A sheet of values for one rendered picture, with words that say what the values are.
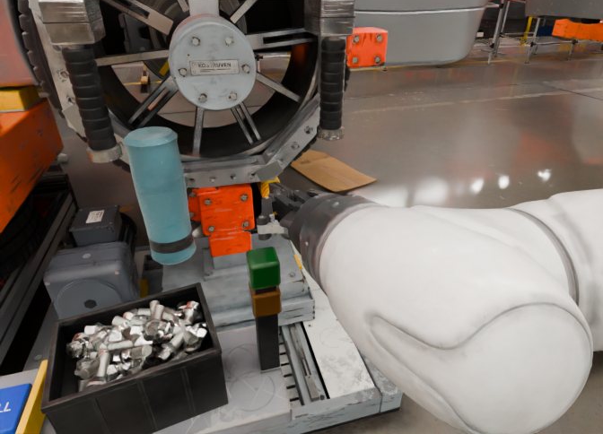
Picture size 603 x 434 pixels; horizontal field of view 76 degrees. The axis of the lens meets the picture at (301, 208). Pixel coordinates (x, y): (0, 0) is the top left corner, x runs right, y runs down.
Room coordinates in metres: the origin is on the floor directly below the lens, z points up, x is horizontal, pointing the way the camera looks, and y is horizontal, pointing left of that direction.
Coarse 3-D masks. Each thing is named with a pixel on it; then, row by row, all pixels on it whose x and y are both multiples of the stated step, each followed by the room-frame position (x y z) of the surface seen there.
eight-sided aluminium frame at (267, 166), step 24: (48, 48) 0.69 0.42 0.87; (72, 96) 0.70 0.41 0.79; (72, 120) 0.69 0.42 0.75; (312, 120) 0.81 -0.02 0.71; (120, 144) 0.75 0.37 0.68; (288, 144) 0.80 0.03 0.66; (192, 168) 0.78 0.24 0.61; (216, 168) 0.77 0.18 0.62; (240, 168) 0.77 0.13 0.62; (264, 168) 0.78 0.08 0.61
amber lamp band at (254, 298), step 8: (256, 296) 0.38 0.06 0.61; (264, 296) 0.38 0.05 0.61; (272, 296) 0.38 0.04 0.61; (280, 296) 0.39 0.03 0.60; (256, 304) 0.38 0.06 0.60; (264, 304) 0.38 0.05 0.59; (272, 304) 0.38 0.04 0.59; (280, 304) 0.39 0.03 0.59; (256, 312) 0.38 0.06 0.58; (264, 312) 0.38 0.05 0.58; (272, 312) 0.38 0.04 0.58; (280, 312) 0.39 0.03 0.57
